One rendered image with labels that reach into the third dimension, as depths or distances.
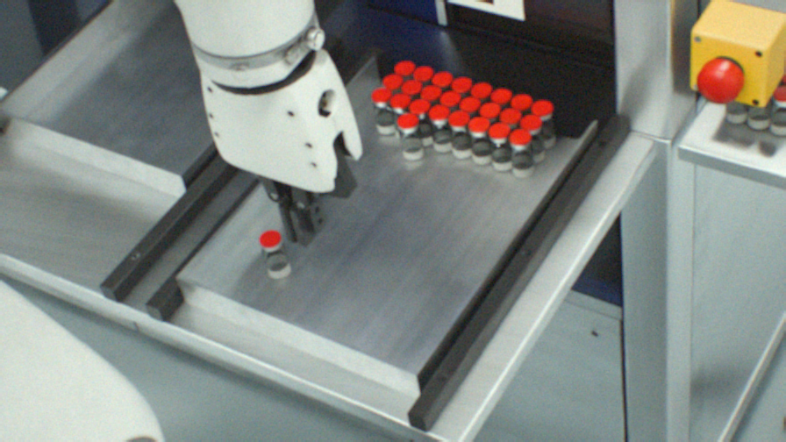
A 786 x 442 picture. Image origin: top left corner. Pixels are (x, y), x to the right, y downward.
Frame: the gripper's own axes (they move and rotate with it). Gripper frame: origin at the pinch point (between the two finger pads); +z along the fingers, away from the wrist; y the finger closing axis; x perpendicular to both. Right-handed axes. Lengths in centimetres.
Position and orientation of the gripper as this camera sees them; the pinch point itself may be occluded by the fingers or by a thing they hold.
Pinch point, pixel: (303, 213)
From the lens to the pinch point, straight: 102.6
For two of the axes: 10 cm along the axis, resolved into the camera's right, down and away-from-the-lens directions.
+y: -8.5, -2.8, 4.4
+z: 1.4, 6.9, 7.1
